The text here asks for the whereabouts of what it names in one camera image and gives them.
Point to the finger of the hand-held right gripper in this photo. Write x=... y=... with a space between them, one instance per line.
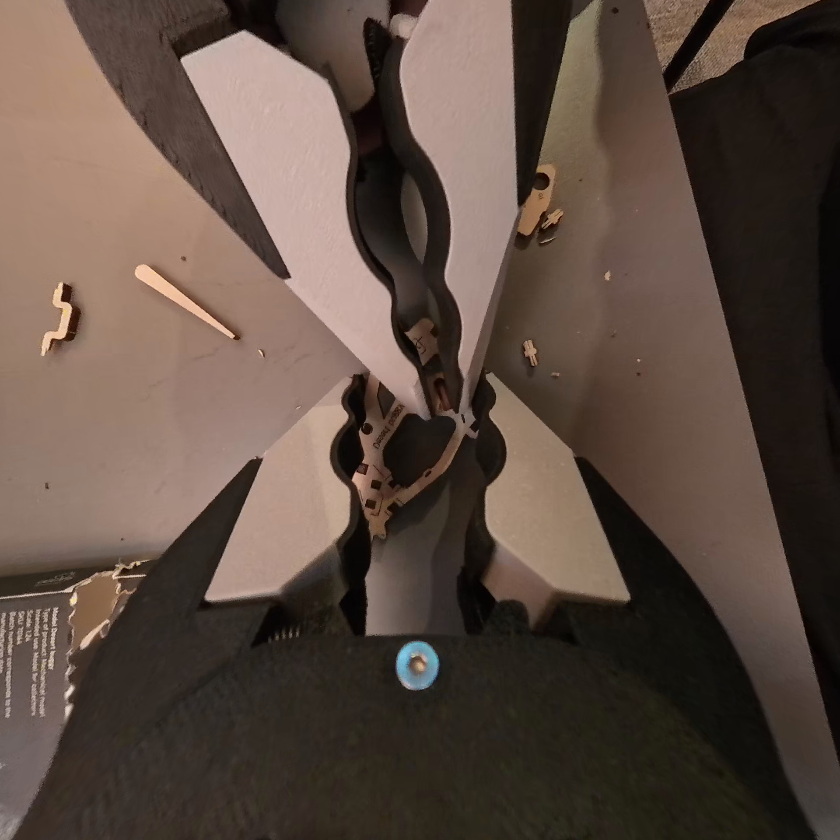
x=289 y=164
x=472 y=131

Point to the small wooden cross peg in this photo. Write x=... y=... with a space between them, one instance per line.
x=532 y=352

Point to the person's dark clothing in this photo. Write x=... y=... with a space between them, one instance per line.
x=774 y=394

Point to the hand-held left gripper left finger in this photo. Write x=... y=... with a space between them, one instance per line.
x=282 y=525

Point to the torn black printed box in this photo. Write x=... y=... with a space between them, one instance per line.
x=33 y=643

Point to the small engraved wooden model part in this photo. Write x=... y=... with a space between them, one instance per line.
x=426 y=348

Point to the slotted wooden link piece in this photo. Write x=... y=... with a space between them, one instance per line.
x=535 y=197

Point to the wooden model frame with cutouts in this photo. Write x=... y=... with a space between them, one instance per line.
x=394 y=466

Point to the tapered wooden pointer piece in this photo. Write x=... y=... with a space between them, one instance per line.
x=180 y=298

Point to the thin black rod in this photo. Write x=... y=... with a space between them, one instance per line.
x=695 y=46

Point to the tiny wooden cross piece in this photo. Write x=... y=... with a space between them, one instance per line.
x=553 y=219

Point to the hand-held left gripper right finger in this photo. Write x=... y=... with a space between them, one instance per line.
x=551 y=525

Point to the stepped wooden bracket piece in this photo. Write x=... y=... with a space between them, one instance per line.
x=60 y=318

